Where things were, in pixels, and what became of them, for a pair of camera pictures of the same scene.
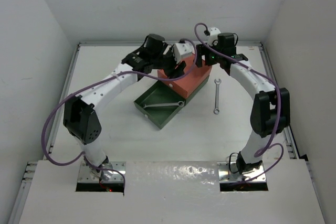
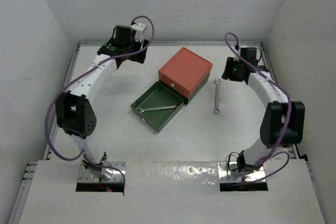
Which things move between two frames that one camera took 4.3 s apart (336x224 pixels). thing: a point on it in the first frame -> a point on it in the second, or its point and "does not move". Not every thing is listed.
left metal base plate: (108, 172) does not move
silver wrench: (180, 104) -> (143, 110)
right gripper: (202, 51) -> (228, 73)
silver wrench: (217, 110) does not move
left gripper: (175, 68) -> (138, 44)
